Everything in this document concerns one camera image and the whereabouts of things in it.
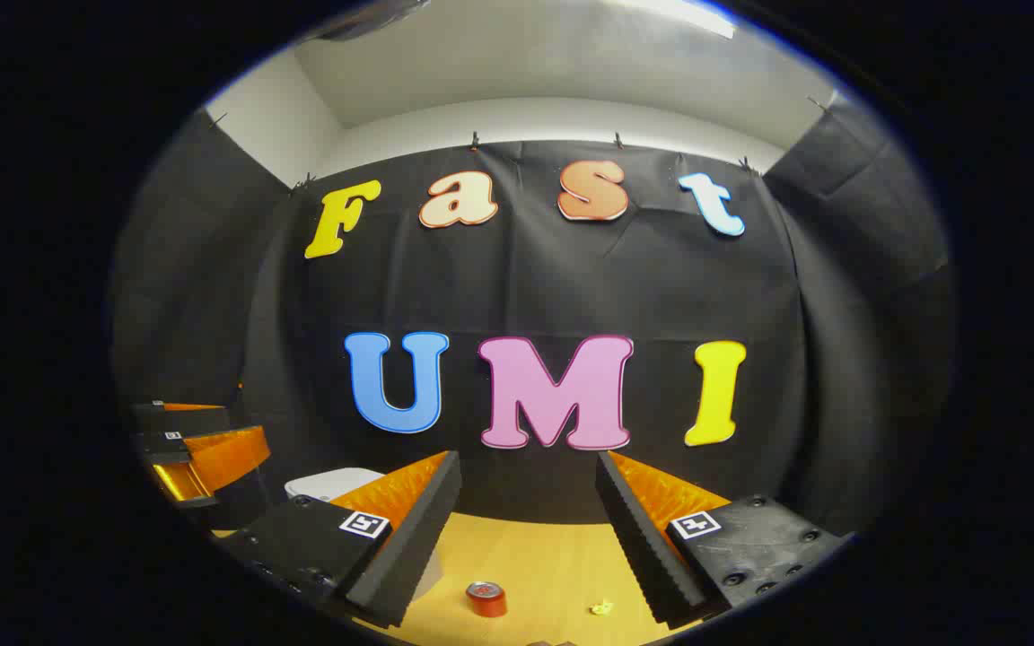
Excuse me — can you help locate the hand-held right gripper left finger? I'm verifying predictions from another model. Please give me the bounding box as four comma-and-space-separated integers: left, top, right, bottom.
212, 450, 463, 629

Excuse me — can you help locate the red pop can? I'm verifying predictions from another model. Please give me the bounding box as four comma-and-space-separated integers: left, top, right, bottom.
466, 581, 508, 618

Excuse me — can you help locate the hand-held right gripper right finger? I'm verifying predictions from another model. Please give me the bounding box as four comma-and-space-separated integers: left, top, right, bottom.
595, 450, 850, 629

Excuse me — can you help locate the black backdrop cloth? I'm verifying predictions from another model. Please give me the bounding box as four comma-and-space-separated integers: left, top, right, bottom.
109, 90, 958, 539

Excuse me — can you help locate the wooden desktop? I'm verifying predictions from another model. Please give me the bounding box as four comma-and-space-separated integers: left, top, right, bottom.
212, 511, 706, 646

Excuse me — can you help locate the grey desktop garbage bin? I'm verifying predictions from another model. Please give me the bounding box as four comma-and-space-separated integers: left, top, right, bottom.
285, 467, 443, 604

